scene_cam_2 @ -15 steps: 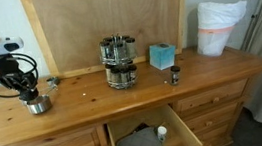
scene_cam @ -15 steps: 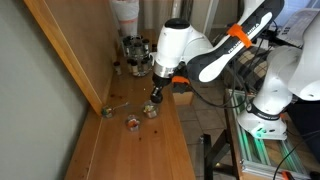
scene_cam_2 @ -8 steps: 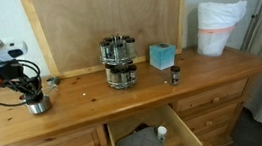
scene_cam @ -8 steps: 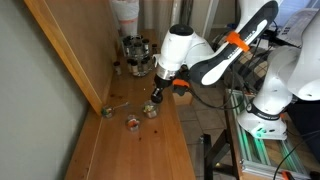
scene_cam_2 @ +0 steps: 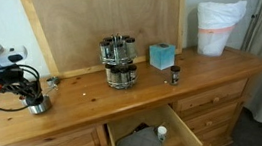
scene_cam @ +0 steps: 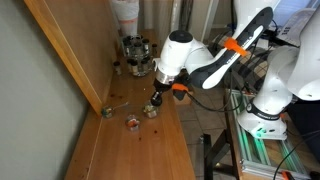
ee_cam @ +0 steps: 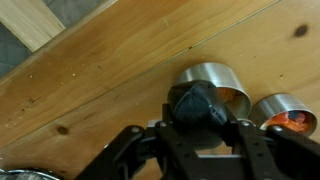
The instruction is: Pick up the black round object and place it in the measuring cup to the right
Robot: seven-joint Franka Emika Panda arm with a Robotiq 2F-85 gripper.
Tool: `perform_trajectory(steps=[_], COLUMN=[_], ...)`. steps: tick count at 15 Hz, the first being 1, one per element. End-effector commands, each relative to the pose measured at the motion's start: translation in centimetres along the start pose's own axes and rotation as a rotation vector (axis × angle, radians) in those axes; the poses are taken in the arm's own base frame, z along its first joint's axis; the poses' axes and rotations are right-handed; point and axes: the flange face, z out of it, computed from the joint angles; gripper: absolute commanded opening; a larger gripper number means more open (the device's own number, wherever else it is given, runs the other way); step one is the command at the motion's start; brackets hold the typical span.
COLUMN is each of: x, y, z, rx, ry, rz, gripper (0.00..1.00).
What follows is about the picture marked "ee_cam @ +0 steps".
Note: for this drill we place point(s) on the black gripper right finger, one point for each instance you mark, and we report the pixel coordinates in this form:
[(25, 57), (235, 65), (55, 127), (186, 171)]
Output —
[(266, 156)]

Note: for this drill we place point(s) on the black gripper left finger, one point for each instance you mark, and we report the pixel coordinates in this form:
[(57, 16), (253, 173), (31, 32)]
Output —
[(173, 153)]

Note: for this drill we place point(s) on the black round ball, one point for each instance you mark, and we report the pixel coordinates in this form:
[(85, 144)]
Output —
[(196, 106)]

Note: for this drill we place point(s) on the medium steel measuring cup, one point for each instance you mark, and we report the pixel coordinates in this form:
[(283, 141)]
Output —
[(280, 103)]

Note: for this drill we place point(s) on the round steel-rimmed object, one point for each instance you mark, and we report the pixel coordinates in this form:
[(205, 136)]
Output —
[(23, 175)]

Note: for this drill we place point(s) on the pale wooden plank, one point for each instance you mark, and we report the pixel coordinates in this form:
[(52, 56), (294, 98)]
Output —
[(30, 23)]

